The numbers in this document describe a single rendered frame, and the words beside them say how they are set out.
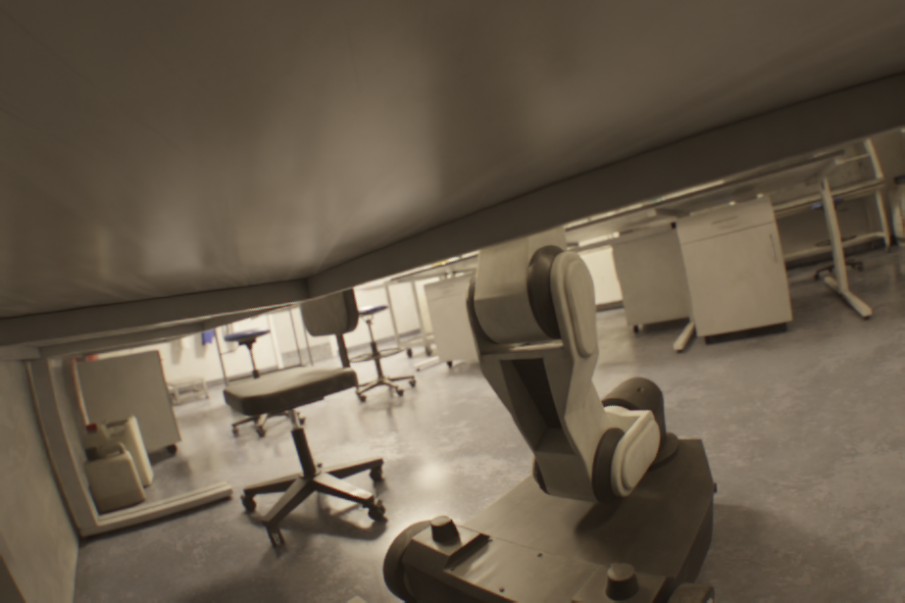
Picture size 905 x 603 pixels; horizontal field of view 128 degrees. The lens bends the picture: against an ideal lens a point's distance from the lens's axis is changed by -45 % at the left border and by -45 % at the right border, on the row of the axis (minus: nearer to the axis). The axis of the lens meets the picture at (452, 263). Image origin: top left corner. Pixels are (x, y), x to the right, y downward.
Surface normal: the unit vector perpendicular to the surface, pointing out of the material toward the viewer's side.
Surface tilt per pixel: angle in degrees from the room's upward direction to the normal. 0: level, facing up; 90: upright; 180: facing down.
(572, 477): 100
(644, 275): 90
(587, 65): 180
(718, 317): 90
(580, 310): 90
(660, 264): 90
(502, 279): 64
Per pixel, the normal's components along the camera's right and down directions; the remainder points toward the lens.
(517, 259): -0.72, -0.33
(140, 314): 0.71, -0.20
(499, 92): 0.21, 0.98
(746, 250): -0.67, 0.09
